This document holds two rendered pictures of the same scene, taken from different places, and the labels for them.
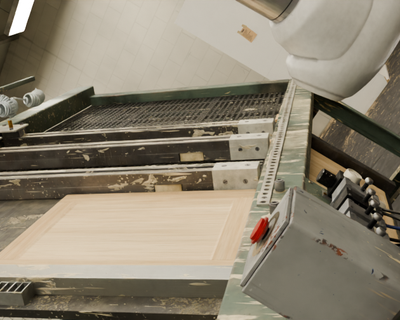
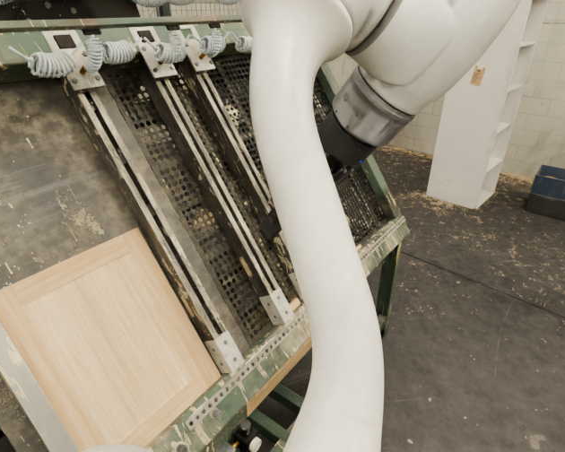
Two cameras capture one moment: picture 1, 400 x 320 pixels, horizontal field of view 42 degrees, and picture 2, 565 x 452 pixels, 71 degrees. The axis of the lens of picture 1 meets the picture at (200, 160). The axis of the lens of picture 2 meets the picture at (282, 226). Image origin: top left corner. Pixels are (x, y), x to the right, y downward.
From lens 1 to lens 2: 1.18 m
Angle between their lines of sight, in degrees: 33
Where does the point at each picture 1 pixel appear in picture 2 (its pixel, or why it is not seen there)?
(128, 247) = (91, 373)
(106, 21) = not seen: outside the picture
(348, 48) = not seen: outside the picture
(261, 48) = (467, 95)
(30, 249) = (44, 298)
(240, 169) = (226, 360)
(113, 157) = (212, 202)
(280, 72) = (451, 120)
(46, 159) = (178, 139)
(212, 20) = not seen: hidden behind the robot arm
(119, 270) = (48, 422)
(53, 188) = (135, 211)
